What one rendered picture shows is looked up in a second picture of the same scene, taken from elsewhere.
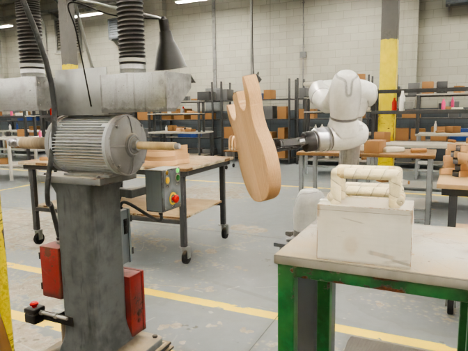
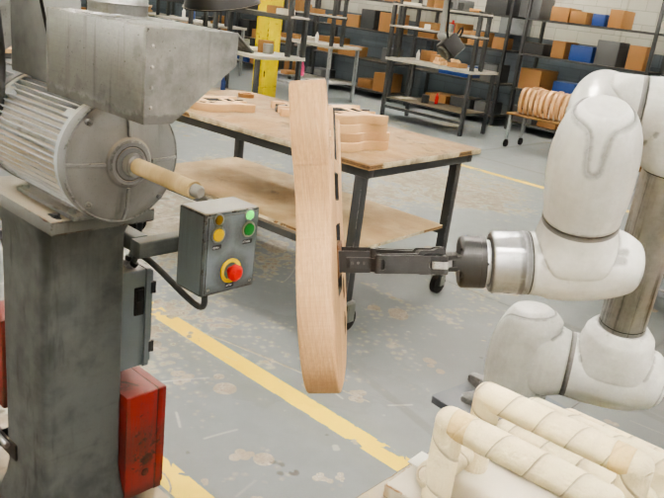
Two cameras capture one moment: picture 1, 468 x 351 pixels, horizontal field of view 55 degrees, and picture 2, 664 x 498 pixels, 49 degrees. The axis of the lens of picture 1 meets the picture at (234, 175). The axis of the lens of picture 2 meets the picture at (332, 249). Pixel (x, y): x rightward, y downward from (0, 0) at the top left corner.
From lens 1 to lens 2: 77 cm
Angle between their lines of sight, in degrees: 18
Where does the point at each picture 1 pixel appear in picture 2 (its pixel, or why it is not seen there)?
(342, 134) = (559, 268)
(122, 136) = (100, 144)
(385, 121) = not seen: outside the picture
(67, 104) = (24, 50)
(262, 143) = (299, 272)
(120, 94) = (73, 59)
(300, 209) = (500, 348)
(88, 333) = (33, 482)
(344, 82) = (586, 136)
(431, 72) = not seen: outside the picture
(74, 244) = (22, 325)
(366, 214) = not seen: outside the picture
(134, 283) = (138, 409)
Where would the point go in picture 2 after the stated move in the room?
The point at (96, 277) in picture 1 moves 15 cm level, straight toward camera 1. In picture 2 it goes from (48, 396) to (22, 434)
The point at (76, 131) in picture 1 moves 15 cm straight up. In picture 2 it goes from (30, 112) to (28, 35)
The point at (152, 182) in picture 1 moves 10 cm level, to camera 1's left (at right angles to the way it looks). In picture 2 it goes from (189, 232) to (149, 223)
